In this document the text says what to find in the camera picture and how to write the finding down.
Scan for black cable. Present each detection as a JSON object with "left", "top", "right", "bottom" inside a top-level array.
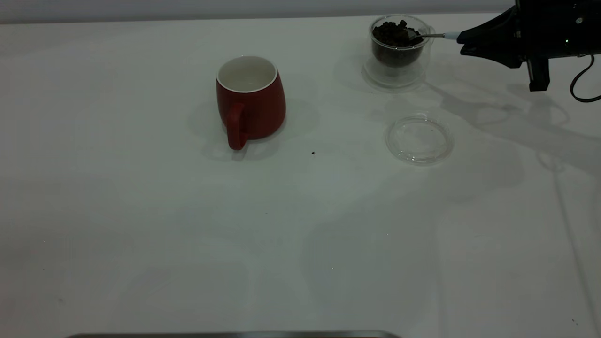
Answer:
[{"left": 570, "top": 54, "right": 601, "bottom": 103}]

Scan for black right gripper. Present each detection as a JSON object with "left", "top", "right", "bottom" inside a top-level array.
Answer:
[{"left": 457, "top": 0, "right": 601, "bottom": 69}]

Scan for metal spoon pale blue handle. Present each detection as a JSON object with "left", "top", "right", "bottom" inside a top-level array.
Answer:
[{"left": 408, "top": 29, "right": 463, "bottom": 41}]

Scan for clear double-wall glass cup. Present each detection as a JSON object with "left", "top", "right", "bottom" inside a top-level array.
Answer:
[{"left": 362, "top": 14, "right": 435, "bottom": 90}]

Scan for dark coffee beans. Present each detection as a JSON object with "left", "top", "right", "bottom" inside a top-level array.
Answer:
[{"left": 372, "top": 20, "right": 426, "bottom": 68}]

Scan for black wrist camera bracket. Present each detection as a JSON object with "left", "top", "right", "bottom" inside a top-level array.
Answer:
[{"left": 526, "top": 58, "right": 550, "bottom": 92}]

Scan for clear round glass dish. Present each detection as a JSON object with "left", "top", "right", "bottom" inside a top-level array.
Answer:
[{"left": 386, "top": 115, "right": 455, "bottom": 166}]

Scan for red ceramic mug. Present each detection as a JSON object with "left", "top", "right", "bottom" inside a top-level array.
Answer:
[{"left": 216, "top": 55, "right": 287, "bottom": 151}]

